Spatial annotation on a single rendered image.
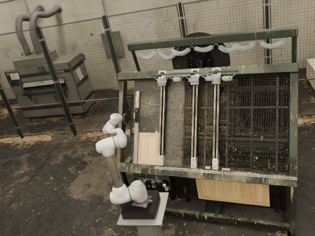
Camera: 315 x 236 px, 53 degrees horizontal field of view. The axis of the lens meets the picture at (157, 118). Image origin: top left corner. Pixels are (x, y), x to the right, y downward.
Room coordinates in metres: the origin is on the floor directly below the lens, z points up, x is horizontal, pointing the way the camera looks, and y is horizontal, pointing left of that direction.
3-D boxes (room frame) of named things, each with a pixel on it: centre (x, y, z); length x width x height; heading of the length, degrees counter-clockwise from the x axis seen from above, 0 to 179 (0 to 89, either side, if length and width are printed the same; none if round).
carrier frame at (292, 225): (3.61, -0.62, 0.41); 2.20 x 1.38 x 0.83; 64
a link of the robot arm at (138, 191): (2.73, 0.37, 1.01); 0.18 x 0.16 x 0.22; 97
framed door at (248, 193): (3.05, -0.73, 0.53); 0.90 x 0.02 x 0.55; 64
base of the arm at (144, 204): (2.72, 0.34, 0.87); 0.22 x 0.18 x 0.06; 63
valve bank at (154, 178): (3.18, 0.27, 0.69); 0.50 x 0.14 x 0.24; 64
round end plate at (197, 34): (4.04, -0.71, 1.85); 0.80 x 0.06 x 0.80; 64
